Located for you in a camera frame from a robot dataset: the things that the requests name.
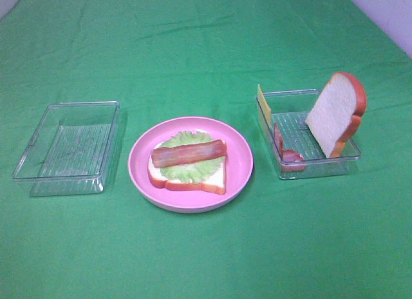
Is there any green lettuce leaf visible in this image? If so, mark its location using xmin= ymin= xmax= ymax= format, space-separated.
xmin=160 ymin=131 xmax=225 ymax=184

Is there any bacon strip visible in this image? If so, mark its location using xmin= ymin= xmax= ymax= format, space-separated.
xmin=151 ymin=140 xmax=227 ymax=168
xmin=274 ymin=123 xmax=306 ymax=172

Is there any bread slice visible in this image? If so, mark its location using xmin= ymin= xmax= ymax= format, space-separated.
xmin=305 ymin=72 xmax=367 ymax=158
xmin=147 ymin=143 xmax=227 ymax=195

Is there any yellow cheese slice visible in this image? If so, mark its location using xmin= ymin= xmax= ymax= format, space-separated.
xmin=257 ymin=84 xmax=272 ymax=137

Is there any pink round plate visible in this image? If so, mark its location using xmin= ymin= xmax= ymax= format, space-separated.
xmin=127 ymin=117 xmax=254 ymax=213

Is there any right clear plastic tray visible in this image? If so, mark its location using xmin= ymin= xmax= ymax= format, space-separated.
xmin=262 ymin=89 xmax=361 ymax=180

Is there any clear plastic tray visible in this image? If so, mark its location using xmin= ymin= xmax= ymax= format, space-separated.
xmin=262 ymin=89 xmax=361 ymax=180
xmin=12 ymin=101 xmax=120 ymax=197

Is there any green tablecloth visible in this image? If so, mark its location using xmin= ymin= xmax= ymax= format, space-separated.
xmin=1 ymin=0 xmax=411 ymax=298

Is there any left clear plastic tray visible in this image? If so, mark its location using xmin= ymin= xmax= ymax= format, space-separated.
xmin=12 ymin=101 xmax=120 ymax=197

